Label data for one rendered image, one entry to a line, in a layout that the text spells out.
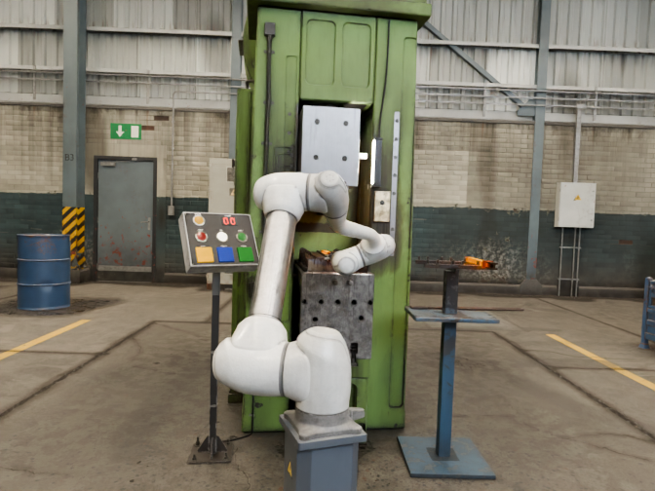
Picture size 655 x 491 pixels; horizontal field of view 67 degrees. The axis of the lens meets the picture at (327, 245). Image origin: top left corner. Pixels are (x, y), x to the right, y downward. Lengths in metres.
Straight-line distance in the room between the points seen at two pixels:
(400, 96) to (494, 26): 6.94
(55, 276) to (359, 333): 4.78
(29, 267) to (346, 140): 4.89
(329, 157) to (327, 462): 1.60
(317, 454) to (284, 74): 1.98
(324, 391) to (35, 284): 5.62
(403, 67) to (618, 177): 7.38
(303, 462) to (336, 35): 2.17
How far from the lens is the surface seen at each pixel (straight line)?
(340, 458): 1.46
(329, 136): 2.60
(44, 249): 6.69
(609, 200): 9.84
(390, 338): 2.86
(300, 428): 1.43
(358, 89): 2.82
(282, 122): 2.73
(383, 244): 2.16
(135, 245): 9.09
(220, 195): 8.01
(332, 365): 1.37
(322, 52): 2.85
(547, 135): 9.43
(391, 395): 2.97
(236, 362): 1.43
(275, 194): 1.67
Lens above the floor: 1.19
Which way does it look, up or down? 3 degrees down
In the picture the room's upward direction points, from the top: 2 degrees clockwise
